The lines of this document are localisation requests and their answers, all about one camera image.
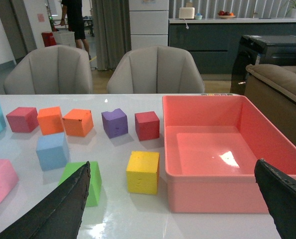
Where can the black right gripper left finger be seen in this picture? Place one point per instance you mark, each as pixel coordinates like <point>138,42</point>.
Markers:
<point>59,214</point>

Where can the pink foam cube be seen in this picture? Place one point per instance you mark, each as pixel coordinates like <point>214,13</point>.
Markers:
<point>8,178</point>

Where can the white toaster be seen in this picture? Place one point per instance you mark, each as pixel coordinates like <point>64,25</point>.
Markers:
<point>186,13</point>

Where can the white cabinet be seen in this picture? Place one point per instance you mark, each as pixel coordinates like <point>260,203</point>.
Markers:
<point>148,23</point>

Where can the right grey armchair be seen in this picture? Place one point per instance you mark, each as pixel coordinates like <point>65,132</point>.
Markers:
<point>156,70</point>

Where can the fruit bowl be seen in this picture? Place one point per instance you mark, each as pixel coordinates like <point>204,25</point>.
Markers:
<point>225,14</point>

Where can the red fire extinguisher box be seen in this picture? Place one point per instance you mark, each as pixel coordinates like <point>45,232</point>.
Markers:
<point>48,38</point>

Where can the beige sofa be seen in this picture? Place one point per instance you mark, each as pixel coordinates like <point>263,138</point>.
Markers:
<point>272,89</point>

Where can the dark washing machine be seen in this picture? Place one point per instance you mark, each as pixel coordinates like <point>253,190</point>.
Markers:
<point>261,49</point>

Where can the green foam cube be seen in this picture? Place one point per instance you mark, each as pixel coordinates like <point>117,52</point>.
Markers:
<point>95,180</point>

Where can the pink plastic bin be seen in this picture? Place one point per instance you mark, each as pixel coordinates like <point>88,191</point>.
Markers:
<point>212,144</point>

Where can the person in black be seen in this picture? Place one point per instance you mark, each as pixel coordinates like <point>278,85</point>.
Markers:
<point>72,9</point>

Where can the left grey armchair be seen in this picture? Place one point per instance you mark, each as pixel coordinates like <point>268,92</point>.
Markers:
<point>57,69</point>

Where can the right orange foam cube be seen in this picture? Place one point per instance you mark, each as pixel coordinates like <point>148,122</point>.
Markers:
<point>78,122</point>

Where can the yellow foam cube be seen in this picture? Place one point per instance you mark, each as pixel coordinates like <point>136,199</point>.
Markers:
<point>143,172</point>

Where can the dark grey counter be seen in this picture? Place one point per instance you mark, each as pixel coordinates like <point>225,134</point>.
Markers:
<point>214,43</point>

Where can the pink-red foam cube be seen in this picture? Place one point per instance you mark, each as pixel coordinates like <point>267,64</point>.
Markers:
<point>23,119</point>

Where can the grey curtain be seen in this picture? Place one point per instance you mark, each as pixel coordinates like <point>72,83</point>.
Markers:
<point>111,20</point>

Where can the dark red foam cube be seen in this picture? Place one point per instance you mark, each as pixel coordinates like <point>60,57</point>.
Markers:
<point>147,125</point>

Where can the notched purple foam cube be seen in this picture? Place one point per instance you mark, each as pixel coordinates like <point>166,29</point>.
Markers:
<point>115,123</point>

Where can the white plastic crate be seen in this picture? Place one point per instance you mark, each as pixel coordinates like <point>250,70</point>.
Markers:
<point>64,37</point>

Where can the left orange foam cube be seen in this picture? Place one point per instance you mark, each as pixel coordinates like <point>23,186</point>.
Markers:
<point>50,120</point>

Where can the orange foam cube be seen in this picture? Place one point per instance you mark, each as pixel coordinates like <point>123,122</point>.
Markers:
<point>78,122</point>
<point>50,120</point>

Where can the small teal bowl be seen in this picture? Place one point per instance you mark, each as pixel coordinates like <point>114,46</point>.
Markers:
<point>198,16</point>

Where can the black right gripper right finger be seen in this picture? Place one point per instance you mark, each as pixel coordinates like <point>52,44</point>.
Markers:
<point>279,192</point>

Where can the grey armchair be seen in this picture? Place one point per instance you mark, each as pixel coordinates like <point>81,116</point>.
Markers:
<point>156,70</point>
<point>57,69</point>

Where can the light blue foam cube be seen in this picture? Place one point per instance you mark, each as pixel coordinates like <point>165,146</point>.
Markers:
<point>52,151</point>

